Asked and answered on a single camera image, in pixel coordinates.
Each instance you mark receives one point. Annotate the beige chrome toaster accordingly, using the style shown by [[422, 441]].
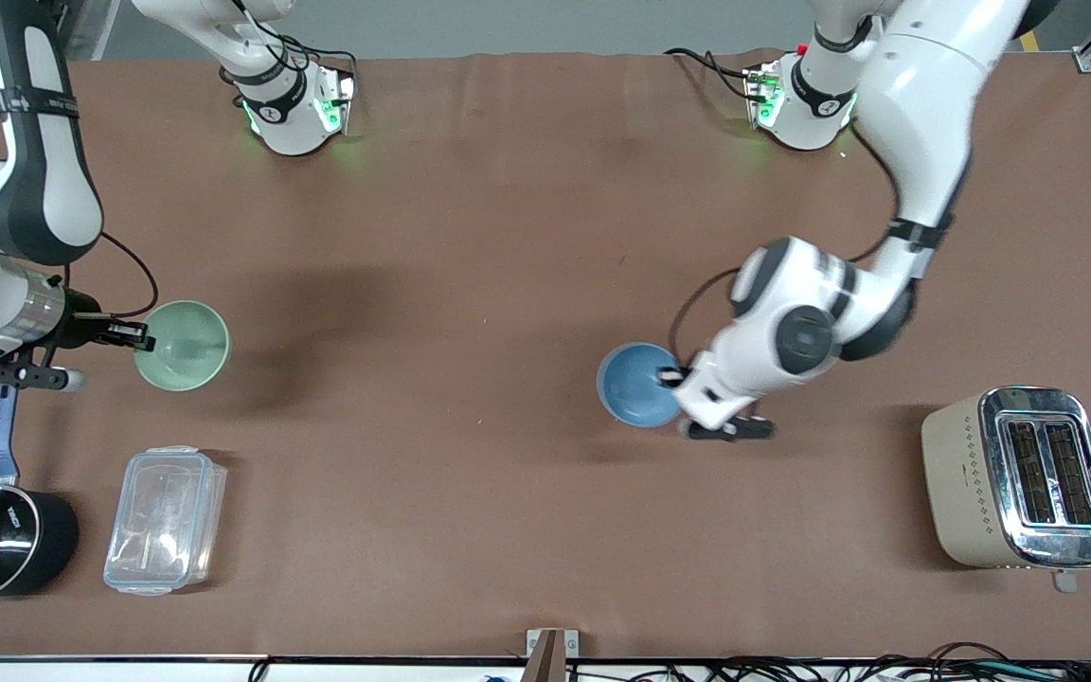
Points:
[[962, 502]]

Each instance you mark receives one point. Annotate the metal base connector plate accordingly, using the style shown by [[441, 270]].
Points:
[[342, 99], [759, 95]]

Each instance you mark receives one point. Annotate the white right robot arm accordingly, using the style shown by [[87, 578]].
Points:
[[34, 189]]

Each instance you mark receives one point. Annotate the green ceramic bowl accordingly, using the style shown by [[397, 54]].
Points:
[[190, 350]]

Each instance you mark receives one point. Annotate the metal table edge bracket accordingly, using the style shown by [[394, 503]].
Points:
[[545, 658]]

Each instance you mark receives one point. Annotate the blue ceramic bowl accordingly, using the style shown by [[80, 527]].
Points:
[[635, 384]]

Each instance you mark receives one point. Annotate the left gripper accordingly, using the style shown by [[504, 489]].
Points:
[[670, 377]]

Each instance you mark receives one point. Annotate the brown table cover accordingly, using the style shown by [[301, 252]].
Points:
[[545, 237]]

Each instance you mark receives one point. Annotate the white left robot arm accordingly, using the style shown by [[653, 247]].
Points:
[[924, 95]]

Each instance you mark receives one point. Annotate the clear plastic food container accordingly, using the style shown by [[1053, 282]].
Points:
[[167, 521]]

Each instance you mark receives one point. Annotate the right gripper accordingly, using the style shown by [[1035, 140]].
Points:
[[84, 328]]

